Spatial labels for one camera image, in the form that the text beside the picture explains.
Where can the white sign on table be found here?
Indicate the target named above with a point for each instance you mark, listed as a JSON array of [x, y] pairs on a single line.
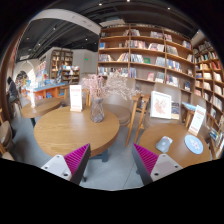
[[197, 120], [76, 98]]

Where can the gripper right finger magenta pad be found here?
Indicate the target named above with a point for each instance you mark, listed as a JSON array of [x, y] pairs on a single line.
[[152, 166]]

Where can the orange blue display counter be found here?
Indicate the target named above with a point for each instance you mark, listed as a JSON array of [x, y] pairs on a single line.
[[52, 91]]

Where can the seated person in dark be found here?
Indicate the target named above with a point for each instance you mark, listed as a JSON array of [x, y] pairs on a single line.
[[12, 92]]

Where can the wooden chair left edge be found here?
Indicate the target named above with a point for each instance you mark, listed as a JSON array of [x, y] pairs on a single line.
[[5, 138]]

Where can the pink dried flower bouquet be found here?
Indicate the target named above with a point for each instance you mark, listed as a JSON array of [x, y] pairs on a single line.
[[103, 87]]

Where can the round wooden table left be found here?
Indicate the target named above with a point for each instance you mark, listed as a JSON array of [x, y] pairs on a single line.
[[42, 107]]

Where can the dark display book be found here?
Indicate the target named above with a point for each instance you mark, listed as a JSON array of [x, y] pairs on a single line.
[[175, 111]]

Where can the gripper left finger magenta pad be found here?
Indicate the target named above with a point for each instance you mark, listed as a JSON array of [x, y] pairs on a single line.
[[70, 167]]

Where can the round wooden table centre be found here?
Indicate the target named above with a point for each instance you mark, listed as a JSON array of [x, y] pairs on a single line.
[[62, 131]]

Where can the round blue mouse pad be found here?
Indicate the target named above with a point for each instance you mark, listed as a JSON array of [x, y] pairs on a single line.
[[193, 144]]

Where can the round wooden table right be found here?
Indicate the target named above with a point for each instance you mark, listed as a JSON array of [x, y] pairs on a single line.
[[177, 150]]

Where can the large wooden bookshelf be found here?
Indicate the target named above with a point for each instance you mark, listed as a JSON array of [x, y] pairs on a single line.
[[148, 54]]

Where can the white sign on right table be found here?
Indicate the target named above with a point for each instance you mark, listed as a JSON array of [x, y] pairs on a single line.
[[197, 120]]

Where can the distant wooden bookshelf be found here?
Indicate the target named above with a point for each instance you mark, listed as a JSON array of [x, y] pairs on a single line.
[[62, 67]]

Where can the wooden bookshelf right wall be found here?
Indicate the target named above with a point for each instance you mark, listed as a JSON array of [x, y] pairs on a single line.
[[209, 82]]

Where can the glass vase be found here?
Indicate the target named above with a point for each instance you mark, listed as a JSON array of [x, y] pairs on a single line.
[[97, 112]]

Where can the white display book red print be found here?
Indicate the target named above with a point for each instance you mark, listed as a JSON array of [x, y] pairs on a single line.
[[160, 105]]

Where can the round wooden table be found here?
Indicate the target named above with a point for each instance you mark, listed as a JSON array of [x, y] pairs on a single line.
[[42, 107], [177, 150], [62, 131]]

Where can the white sign on centre table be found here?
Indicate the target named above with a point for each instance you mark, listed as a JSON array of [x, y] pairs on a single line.
[[76, 98]]

